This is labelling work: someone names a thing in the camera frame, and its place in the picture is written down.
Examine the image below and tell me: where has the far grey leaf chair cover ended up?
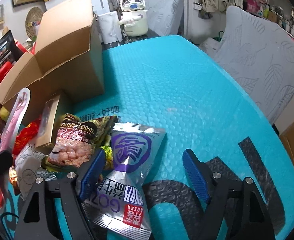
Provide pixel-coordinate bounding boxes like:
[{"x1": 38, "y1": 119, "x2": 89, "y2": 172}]
[{"x1": 145, "y1": 0, "x2": 184, "y2": 36}]

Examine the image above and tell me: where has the nutritious cereal snack bag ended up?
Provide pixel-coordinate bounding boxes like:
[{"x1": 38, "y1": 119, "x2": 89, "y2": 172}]
[{"x1": 41, "y1": 114, "x2": 118, "y2": 172}]

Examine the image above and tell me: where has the left hanging tote bag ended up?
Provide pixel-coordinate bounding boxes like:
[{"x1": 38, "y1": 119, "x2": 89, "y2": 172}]
[{"x1": 200, "y1": 0, "x2": 218, "y2": 13}]

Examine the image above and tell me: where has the woven round mat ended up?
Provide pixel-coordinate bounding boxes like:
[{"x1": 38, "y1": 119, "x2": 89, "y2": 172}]
[{"x1": 25, "y1": 7, "x2": 44, "y2": 42}]

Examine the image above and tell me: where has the open cardboard box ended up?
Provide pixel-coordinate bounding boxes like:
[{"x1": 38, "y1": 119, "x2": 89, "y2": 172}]
[{"x1": 0, "y1": 0, "x2": 104, "y2": 125}]

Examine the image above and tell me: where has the grey leaf chair cover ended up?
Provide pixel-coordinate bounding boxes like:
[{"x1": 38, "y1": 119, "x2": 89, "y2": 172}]
[
  {"x1": 214, "y1": 6, "x2": 294, "y2": 124},
  {"x1": 145, "y1": 0, "x2": 184, "y2": 36}
]

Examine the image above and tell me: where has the white cartoon kettle bottle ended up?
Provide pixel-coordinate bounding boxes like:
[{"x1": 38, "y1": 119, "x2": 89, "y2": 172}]
[{"x1": 118, "y1": 0, "x2": 148, "y2": 37}]

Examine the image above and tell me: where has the white bread drawing packet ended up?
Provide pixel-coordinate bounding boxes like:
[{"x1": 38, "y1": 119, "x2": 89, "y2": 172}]
[{"x1": 15, "y1": 143, "x2": 57, "y2": 200}]

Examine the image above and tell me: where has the black standing pouch bag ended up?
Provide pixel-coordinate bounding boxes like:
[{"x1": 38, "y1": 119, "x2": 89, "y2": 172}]
[{"x1": 0, "y1": 30, "x2": 23, "y2": 67}]

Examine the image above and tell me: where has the small red gold candy packet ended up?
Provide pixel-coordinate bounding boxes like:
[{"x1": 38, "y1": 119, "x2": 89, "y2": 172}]
[{"x1": 9, "y1": 166, "x2": 19, "y2": 189}]

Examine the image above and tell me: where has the pink white snack stick packet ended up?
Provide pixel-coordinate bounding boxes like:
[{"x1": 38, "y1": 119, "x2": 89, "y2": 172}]
[{"x1": 0, "y1": 88, "x2": 31, "y2": 153}]

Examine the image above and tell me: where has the yellow green lemon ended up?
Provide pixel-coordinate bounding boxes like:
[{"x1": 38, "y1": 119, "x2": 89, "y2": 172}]
[{"x1": 0, "y1": 106, "x2": 9, "y2": 122}]

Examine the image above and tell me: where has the small window gift box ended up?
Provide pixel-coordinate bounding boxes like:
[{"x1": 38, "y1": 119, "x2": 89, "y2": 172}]
[{"x1": 35, "y1": 93, "x2": 65, "y2": 155}]

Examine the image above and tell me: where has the teal bubble mailer mat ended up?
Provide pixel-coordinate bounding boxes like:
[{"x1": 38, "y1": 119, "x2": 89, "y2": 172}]
[{"x1": 0, "y1": 35, "x2": 294, "y2": 240}]

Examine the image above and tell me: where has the near grey leaf chair cover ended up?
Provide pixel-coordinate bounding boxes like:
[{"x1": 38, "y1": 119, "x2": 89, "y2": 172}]
[{"x1": 214, "y1": 6, "x2": 294, "y2": 124}]

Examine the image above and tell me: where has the silver purple triangular snack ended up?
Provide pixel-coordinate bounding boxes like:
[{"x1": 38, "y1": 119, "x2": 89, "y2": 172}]
[{"x1": 83, "y1": 122, "x2": 165, "y2": 239}]

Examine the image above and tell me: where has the hanging tote bag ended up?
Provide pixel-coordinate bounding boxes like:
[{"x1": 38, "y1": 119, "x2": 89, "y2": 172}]
[
  {"x1": 221, "y1": 0, "x2": 242, "y2": 12},
  {"x1": 200, "y1": 0, "x2": 218, "y2": 13}
]

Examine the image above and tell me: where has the right hanging tote bag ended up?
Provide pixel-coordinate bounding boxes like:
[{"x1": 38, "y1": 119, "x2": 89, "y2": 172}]
[{"x1": 221, "y1": 0, "x2": 242, "y2": 12}]

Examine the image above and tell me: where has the red chinese snack packet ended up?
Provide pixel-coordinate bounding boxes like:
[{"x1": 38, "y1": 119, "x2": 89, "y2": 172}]
[{"x1": 12, "y1": 115, "x2": 41, "y2": 157}]

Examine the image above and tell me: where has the white paper towel roll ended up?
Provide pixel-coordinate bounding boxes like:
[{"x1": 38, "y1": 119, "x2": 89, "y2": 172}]
[{"x1": 98, "y1": 11, "x2": 123, "y2": 44}]

